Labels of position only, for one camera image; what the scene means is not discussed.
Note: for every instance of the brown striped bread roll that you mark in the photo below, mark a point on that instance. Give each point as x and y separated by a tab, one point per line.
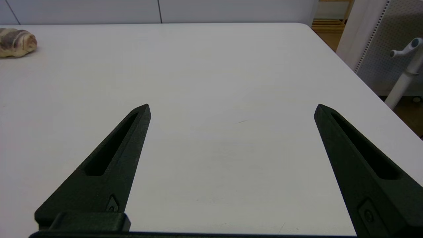
16	43

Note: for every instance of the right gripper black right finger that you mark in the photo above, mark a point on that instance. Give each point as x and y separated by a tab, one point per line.
360	185

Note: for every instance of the wooden slatted shelf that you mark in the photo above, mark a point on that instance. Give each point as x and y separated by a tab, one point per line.
328	24

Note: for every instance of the white perforated panel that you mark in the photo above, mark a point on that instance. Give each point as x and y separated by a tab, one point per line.
383	36

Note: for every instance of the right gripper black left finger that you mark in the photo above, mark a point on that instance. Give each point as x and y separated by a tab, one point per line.
115	165

